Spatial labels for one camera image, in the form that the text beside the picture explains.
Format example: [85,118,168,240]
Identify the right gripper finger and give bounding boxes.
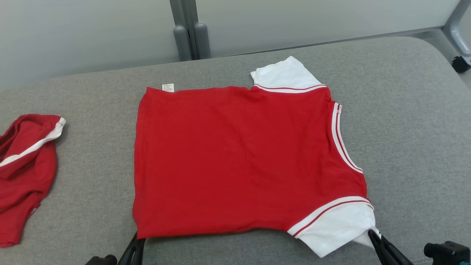
[379,236,415,265]
[368,229,396,265]

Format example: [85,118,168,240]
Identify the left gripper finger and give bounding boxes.
[118,233,139,265]
[131,238,146,265]

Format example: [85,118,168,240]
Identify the red shorts white stripe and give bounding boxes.
[0,114,67,248]

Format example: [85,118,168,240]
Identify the red white T-shirt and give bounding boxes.
[132,56,382,258]

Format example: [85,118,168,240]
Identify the black caster wheel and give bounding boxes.
[451,56,471,74]

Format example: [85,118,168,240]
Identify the grey partition base rail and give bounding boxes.
[210,26,444,57]

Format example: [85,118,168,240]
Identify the grey partition post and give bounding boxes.
[185,0,212,60]
[169,0,193,62]

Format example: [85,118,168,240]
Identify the grey metal frame leg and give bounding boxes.
[442,0,471,57]

